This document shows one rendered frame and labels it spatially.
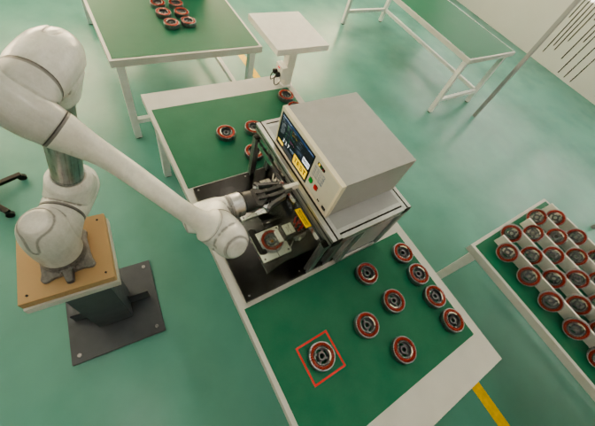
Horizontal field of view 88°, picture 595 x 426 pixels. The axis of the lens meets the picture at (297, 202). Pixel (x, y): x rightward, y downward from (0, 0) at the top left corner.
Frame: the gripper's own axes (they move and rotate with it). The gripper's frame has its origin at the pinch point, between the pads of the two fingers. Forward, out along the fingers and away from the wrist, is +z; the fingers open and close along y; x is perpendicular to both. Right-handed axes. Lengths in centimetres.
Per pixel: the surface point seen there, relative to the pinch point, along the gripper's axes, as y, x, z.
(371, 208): 18.8, -6.6, 31.5
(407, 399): 89, -43, 17
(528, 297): 90, -43, 114
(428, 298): 62, -39, 55
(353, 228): 23.7, -6.6, 17.9
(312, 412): 72, -43, -20
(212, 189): -36, -41, -17
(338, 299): 42, -43, 14
